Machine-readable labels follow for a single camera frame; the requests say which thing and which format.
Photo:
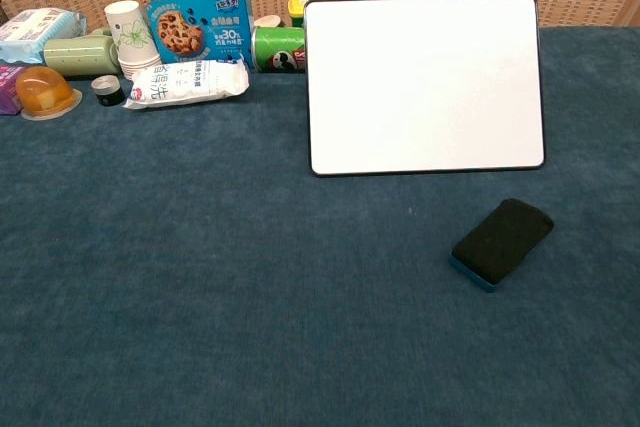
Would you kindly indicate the black blue whiteboard eraser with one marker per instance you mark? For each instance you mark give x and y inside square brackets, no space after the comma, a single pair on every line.
[500,244]

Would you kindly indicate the blue cookie box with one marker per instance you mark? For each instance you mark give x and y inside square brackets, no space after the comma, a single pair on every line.
[200,17]

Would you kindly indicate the white wet wipes pack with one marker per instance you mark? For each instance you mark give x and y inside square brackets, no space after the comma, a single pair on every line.
[35,32]

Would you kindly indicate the orange jelly pudding cup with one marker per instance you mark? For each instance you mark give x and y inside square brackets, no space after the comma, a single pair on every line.
[42,92]

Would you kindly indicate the stack of white paper cups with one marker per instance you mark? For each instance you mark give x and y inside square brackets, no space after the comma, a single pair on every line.
[132,37]

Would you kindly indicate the green Pringles can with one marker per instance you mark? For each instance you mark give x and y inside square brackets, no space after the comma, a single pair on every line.
[277,49]

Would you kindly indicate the light green thermos bottle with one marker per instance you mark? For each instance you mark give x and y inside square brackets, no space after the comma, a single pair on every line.
[80,54]

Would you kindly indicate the white whiteboard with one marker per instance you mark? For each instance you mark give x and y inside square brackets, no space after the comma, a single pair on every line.
[425,87]

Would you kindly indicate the white detergent refill bag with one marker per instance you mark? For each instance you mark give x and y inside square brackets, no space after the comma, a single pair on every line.
[190,84]

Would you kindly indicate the blue table cloth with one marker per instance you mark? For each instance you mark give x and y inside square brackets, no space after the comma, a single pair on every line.
[250,272]

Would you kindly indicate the small black jar silver lid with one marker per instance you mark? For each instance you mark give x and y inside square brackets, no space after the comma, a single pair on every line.
[107,90]

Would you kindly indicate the purple packet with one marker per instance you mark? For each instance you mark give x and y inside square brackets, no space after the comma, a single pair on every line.
[7,89]

